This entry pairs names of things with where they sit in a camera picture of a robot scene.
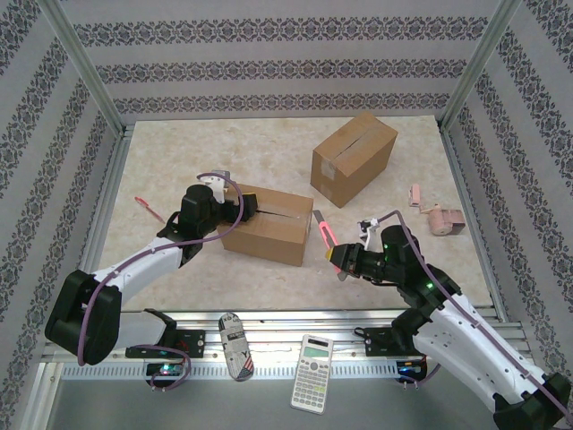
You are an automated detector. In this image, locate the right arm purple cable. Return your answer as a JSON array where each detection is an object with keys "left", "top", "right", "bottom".
[{"left": 378, "top": 211, "right": 573, "bottom": 420}]

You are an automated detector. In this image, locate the white scientific calculator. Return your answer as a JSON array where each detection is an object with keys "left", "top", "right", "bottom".
[{"left": 290, "top": 333, "right": 336, "bottom": 417}]

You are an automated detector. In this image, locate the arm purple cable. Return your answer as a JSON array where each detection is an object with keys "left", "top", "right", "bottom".
[
  {"left": 78, "top": 172, "right": 246, "bottom": 391},
  {"left": 378, "top": 211, "right": 573, "bottom": 420}
]

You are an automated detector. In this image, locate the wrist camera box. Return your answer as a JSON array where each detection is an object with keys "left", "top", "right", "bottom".
[
  {"left": 356, "top": 218, "right": 381, "bottom": 252},
  {"left": 199, "top": 168, "right": 232, "bottom": 203}
]

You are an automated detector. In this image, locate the pink roller toy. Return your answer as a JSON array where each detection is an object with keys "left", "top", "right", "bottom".
[{"left": 420, "top": 203, "right": 466, "bottom": 237}]

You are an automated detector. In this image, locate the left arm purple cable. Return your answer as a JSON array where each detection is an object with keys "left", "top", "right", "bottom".
[{"left": 78, "top": 172, "right": 246, "bottom": 391}]

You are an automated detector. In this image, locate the long aluminium frame rail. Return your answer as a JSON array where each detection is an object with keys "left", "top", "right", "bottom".
[{"left": 42, "top": 307, "right": 534, "bottom": 362}]

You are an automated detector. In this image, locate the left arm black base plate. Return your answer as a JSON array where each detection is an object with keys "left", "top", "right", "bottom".
[{"left": 124, "top": 329, "right": 208, "bottom": 360}]

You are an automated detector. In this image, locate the red pen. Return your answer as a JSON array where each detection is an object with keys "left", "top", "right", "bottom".
[{"left": 134, "top": 195, "right": 166, "bottom": 224}]

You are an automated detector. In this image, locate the brown cardboard box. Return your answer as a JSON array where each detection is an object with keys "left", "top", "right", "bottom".
[
  {"left": 221, "top": 183, "right": 314, "bottom": 269},
  {"left": 311, "top": 111, "right": 398, "bottom": 210}
]

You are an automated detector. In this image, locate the pink utility knife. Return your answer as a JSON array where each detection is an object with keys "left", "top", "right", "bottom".
[{"left": 312, "top": 209, "right": 348, "bottom": 282}]

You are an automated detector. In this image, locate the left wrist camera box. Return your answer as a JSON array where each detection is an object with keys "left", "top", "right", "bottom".
[{"left": 199, "top": 168, "right": 232, "bottom": 203}]

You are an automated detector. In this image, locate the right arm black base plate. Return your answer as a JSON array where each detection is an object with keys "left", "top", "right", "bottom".
[{"left": 363, "top": 325, "right": 448, "bottom": 358}]

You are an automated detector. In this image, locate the grey metal shelf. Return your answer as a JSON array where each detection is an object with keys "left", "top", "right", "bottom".
[{"left": 26, "top": 361, "right": 507, "bottom": 430}]

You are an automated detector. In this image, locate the aluminium side rail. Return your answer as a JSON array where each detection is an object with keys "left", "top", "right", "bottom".
[
  {"left": 65, "top": 124, "right": 135, "bottom": 326},
  {"left": 440, "top": 123, "right": 509, "bottom": 323}
]

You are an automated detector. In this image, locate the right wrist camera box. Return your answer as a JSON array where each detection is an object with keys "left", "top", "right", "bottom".
[{"left": 356, "top": 218, "right": 381, "bottom": 252}]

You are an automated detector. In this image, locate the aluminium frame post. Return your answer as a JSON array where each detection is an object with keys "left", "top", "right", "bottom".
[
  {"left": 440, "top": 0, "right": 523, "bottom": 131},
  {"left": 38, "top": 0, "right": 125, "bottom": 135}
]

